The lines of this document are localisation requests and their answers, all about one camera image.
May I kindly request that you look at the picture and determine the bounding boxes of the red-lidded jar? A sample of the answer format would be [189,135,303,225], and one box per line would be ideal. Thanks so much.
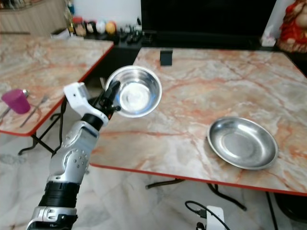
[71,16,86,37]

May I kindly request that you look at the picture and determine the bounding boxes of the white egg-shaped ornament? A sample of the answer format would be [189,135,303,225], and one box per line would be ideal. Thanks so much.
[95,20,106,35]

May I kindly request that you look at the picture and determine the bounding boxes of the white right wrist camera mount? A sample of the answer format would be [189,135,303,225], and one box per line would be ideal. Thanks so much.
[206,206,225,230]

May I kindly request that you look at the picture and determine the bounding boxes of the black remote controls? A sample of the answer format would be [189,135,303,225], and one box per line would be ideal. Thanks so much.
[118,26,143,45]

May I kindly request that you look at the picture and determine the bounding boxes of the steel spoon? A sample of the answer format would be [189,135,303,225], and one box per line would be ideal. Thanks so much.
[0,88,30,118]

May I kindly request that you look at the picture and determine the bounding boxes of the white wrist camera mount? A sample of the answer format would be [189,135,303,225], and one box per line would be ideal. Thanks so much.
[63,82,103,118]
[206,206,225,230]

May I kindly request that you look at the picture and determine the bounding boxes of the purple plastic cup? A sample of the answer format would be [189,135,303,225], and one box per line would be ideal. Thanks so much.
[1,89,31,115]

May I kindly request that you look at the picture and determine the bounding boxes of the round steel bowl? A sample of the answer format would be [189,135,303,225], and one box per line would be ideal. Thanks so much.
[105,65,163,119]

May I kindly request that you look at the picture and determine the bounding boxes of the small dark jar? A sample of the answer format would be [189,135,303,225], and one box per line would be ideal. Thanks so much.
[86,20,96,35]

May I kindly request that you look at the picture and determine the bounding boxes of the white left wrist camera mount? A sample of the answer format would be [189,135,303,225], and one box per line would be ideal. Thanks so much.
[63,82,103,118]

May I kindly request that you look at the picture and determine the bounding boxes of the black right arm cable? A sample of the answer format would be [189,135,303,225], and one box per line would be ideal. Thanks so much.
[184,200,232,230]

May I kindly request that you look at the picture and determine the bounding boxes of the black round bin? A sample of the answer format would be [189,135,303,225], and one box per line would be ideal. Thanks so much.
[273,193,307,224]

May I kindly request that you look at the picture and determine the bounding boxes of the orange egg-shaped ornament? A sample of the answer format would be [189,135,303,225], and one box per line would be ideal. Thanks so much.
[106,20,117,35]

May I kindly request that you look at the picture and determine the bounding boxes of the small black stand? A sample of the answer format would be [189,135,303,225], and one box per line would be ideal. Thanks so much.
[159,49,174,67]

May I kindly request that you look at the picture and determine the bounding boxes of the black television screen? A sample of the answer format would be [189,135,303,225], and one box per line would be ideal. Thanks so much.
[140,0,277,35]

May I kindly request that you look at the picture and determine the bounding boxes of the wooden cabinet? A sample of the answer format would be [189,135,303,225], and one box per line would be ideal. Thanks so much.
[0,0,69,36]

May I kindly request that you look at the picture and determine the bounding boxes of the shallow steel plate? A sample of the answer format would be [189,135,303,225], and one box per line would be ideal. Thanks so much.
[207,116,279,171]

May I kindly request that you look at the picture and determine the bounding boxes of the steel fork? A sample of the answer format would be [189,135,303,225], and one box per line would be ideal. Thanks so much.
[20,95,49,128]

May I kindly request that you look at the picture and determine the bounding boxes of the tall glass bottle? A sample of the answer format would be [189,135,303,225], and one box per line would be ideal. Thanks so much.
[65,0,75,35]

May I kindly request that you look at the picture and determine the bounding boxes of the red figurine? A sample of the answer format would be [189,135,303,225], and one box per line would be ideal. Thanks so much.
[275,0,307,54]

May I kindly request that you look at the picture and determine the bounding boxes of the flat white tissue box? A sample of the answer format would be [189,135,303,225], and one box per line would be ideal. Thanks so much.
[51,28,71,39]

